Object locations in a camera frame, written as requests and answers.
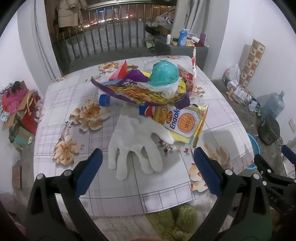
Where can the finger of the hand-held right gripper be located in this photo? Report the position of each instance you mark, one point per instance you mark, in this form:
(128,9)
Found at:
(279,187)
(290,154)

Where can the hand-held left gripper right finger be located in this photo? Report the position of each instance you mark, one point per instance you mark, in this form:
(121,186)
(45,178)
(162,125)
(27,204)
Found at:
(205,171)

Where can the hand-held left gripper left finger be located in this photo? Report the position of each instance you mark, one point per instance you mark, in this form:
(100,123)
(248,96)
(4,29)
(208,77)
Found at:
(90,171)

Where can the blue plastic basket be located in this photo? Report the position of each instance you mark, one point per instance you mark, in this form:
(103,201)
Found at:
(254,148)

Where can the white disposable glove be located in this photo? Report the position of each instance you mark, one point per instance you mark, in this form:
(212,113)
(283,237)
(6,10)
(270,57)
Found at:
(131,139)

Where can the yellow biscuit packet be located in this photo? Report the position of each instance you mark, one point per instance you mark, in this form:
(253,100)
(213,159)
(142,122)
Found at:
(185,122)

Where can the clear plastic bottle blue cap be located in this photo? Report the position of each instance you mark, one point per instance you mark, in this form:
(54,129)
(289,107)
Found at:
(104,100)

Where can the yellow noodle snack bag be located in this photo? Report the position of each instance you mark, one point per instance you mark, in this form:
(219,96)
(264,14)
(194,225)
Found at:
(138,95)

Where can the red white carton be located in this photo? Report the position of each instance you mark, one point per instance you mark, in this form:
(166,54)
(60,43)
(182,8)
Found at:
(188,77)

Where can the red wrapper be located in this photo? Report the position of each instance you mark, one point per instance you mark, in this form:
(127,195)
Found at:
(120,71)

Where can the purple snack wrapper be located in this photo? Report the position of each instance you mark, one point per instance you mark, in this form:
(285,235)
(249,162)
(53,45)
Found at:
(135,76)

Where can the teal plastic bag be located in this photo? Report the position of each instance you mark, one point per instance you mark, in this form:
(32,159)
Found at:
(164,71)

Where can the black rice cooker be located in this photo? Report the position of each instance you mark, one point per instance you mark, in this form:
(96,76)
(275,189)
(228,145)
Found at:
(269,129)

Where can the green bottle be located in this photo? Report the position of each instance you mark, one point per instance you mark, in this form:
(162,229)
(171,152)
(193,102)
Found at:
(258,113)

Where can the large blue water jug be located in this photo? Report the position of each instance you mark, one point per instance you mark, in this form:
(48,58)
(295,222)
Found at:
(270,104)

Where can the white green fluffy cloth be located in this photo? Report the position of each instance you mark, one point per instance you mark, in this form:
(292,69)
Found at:
(166,220)

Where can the brown flat board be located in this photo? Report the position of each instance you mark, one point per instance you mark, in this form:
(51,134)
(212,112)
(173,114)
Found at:
(16,177)

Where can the teal gift bag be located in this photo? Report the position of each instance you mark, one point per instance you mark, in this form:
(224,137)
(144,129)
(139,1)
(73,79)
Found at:
(22,139)

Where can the floral tablecloth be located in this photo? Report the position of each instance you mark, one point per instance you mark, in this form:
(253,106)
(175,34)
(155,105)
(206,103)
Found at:
(69,97)

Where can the pile of paper packets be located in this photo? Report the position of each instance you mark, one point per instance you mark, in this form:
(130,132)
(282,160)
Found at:
(238,92)

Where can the red gift bag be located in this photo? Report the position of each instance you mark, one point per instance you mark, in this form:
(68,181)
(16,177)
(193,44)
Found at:
(30,115)

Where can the tall patterned box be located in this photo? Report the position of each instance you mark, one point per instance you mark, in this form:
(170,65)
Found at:
(252,62)

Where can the white plastic bag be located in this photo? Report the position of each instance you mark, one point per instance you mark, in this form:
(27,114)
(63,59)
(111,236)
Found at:
(232,73)

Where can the pink bag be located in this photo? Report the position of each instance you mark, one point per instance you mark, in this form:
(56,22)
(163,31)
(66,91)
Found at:
(11,99)

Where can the grey cabinet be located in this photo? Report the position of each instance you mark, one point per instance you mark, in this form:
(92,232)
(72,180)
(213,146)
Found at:
(175,49)

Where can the yellow packets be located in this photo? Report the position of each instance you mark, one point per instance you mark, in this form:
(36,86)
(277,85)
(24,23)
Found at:
(189,43)

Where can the purple box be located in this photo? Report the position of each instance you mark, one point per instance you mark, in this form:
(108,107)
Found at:
(202,39)

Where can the white round container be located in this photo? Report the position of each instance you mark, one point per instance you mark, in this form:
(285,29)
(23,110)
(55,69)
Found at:
(195,39)

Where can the blue detergent bottle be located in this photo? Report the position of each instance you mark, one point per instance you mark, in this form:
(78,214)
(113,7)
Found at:
(183,38)

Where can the small white bottle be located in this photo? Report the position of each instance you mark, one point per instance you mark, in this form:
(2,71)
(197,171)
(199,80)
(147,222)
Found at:
(169,39)

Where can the grey curtain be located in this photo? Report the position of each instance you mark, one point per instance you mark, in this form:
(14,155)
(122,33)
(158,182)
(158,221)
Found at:
(196,16)

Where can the beige coat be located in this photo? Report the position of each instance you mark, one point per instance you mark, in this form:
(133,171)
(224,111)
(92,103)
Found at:
(68,14)

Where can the metal railing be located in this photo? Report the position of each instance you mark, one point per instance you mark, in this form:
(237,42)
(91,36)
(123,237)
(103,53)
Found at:
(108,7)

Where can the wall socket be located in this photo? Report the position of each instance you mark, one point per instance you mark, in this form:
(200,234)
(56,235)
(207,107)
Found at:
(293,125)

